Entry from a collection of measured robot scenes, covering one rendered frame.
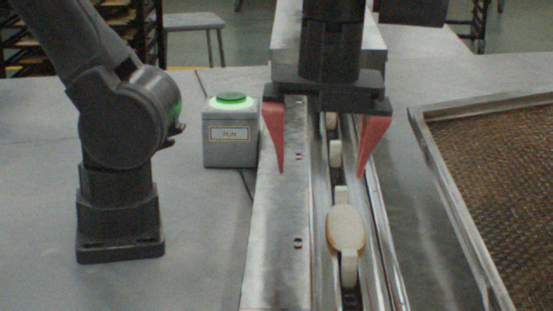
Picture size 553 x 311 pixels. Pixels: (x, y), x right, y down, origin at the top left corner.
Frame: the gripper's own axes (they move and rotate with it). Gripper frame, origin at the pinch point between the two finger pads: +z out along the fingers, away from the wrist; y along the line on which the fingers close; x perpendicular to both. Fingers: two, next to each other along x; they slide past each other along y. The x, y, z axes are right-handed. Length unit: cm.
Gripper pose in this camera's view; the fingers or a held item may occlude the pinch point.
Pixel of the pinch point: (320, 166)
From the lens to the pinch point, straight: 75.4
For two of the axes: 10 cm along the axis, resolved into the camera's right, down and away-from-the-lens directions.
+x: -0.3, 3.6, -9.3
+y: -10.0, -0.6, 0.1
